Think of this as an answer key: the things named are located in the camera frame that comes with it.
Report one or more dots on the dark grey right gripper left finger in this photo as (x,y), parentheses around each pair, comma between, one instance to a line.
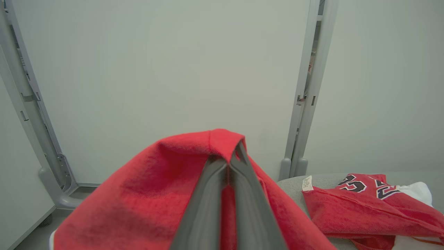
(204,208)

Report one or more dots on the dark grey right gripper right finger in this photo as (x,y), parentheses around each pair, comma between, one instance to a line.
(253,208)

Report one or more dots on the plain red fleece cloth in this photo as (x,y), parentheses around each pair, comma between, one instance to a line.
(138,201)

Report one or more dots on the red numbered basketball jersey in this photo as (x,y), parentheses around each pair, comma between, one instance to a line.
(364,184)

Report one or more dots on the white garment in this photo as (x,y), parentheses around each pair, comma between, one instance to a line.
(416,192)

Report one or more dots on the grey metal partition frame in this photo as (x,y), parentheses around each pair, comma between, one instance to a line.
(307,104)
(31,114)

